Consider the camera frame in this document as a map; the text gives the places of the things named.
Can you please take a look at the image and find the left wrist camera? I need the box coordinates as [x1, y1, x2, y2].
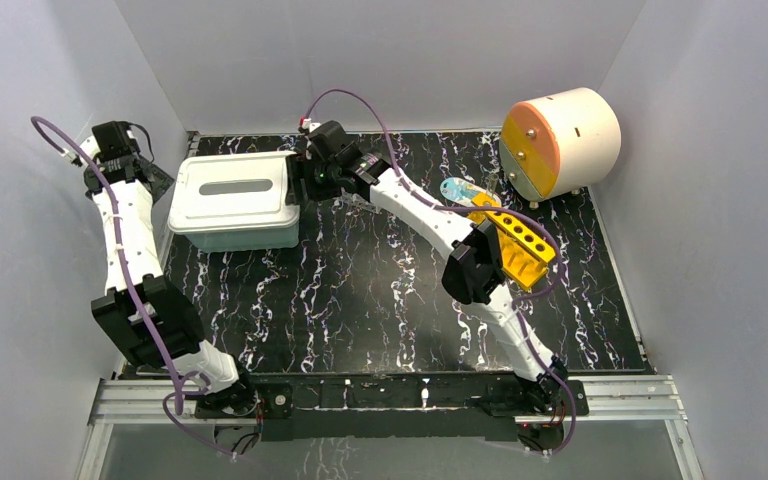
[60, 148, 86, 168]

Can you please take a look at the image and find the purple cable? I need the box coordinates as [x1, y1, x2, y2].
[301, 88, 579, 458]
[30, 116, 240, 460]

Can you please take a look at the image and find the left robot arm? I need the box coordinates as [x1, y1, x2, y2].
[81, 121, 259, 416]

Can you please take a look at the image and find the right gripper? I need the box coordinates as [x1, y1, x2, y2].
[283, 153, 342, 207]

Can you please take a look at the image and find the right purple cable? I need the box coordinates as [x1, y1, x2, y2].
[301, 88, 579, 458]

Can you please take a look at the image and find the white plastic box lid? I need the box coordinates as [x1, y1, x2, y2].
[168, 151, 300, 234]

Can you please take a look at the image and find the cylindrical drawer cabinet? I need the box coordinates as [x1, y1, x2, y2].
[500, 87, 622, 205]

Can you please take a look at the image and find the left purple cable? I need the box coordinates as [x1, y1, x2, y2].
[30, 116, 240, 460]

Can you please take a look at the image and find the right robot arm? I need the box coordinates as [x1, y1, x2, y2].
[286, 117, 567, 414]

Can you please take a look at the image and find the clear plastic well plate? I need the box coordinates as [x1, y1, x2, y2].
[335, 192, 381, 214]

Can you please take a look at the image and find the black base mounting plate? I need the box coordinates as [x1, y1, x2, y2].
[194, 372, 590, 450]

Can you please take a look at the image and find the yellow test tube rack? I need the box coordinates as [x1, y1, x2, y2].
[466, 193, 556, 293]

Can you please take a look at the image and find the teal plastic bin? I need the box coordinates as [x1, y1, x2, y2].
[184, 223, 299, 253]

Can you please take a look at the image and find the aluminium frame rail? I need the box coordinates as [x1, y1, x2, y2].
[89, 375, 687, 425]

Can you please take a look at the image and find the blue packaged item card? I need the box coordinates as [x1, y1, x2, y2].
[440, 177, 500, 207]

